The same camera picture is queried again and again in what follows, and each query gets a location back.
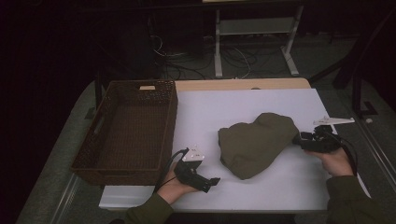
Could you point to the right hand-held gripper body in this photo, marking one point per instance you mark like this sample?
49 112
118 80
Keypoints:
323 141

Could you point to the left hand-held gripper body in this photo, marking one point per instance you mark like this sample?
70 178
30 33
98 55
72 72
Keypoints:
188 174

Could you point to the olive green pants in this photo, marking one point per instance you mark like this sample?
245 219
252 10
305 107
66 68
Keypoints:
255 143

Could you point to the brown woven basket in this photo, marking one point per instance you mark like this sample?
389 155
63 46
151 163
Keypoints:
130 130

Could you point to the person's left hand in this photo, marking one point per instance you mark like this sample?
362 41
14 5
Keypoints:
174 189

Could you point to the person's right hand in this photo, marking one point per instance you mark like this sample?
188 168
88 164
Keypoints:
334 163

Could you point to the small white ball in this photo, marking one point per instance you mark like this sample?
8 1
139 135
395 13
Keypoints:
368 120

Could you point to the white board sheet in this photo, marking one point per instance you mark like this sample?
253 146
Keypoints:
202 118

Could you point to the black metal stand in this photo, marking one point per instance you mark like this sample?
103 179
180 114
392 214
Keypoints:
357 93

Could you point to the metal rail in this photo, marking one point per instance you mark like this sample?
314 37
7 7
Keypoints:
67 196
378 155

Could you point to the white metal desk frame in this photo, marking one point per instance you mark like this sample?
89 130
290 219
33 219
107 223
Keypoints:
255 26

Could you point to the black post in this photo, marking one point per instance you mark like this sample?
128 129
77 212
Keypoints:
98 90

